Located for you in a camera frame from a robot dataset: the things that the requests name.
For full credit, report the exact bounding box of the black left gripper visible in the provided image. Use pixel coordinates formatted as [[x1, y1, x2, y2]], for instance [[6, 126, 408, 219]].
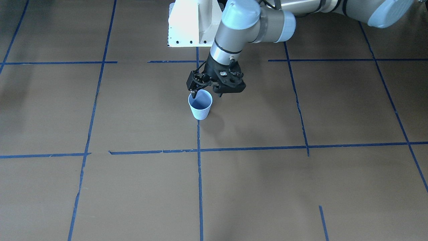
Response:
[[187, 54, 223, 99]]

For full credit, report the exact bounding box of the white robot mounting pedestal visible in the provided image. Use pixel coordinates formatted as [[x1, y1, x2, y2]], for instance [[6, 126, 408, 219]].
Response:
[[167, 0, 225, 48]]

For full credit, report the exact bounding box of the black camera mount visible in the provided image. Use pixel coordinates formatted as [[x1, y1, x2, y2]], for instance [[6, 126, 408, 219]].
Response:
[[211, 59, 246, 94]]

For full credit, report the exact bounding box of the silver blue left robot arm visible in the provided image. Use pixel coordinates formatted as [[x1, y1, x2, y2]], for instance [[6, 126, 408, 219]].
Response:
[[186, 0, 413, 98]]

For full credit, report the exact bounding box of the blue ribbed paper cup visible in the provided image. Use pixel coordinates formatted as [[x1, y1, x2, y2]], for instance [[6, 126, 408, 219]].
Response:
[[188, 89, 213, 120]]

